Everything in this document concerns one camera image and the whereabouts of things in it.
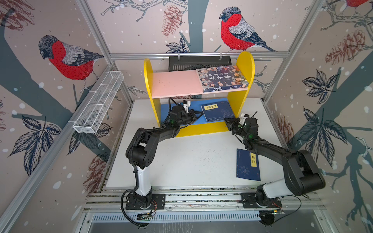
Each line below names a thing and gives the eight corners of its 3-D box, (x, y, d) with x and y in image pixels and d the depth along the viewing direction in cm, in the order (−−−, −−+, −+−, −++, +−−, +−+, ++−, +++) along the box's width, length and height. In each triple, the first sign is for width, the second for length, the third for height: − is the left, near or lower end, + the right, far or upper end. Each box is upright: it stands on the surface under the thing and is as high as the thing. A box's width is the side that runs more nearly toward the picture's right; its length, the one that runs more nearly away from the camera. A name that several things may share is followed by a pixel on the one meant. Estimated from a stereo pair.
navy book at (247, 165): (236, 177, 83) (237, 176, 82) (236, 149, 95) (237, 148, 93) (259, 182, 81) (260, 181, 80) (256, 153, 93) (257, 151, 91)
